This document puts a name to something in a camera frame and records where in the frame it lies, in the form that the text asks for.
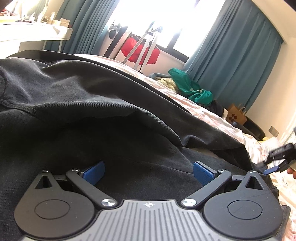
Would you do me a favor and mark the black hooded jacket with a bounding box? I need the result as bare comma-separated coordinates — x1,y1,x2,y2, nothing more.
1,51,290,240

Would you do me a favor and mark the yellow clothes pile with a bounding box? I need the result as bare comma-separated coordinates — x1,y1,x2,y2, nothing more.
155,77,180,93

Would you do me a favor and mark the person's right hand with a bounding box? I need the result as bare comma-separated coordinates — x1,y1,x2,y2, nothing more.
287,168,296,179

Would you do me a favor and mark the pink floral bed sheet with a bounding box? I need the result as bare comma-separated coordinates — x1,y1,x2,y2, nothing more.
76,54,295,240

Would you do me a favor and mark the black armchair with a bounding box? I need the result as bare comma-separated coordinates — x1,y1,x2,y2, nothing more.
231,117,266,141

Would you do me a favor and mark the brown paper bag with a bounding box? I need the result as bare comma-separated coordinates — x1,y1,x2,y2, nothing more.
226,104,247,125

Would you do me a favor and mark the green garment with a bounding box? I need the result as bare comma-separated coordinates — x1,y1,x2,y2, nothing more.
168,68,213,105

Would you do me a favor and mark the right teal curtain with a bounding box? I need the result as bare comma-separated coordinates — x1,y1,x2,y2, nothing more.
183,1,283,109

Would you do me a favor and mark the teal curtain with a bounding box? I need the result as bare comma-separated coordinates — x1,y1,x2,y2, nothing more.
55,0,119,55
183,1,283,109

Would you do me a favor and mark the red cloth on rack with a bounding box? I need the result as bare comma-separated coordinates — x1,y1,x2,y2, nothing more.
120,37,160,65

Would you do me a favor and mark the white folded ironing board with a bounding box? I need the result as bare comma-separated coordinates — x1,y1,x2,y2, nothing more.
104,26,128,58

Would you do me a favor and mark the dark framed window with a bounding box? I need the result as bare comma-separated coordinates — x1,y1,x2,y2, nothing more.
110,1,225,58

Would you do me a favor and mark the white dressing table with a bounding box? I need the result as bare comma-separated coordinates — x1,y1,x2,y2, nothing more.
1,22,73,58

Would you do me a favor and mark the left teal curtain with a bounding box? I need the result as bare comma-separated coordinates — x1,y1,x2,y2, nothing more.
55,0,119,55

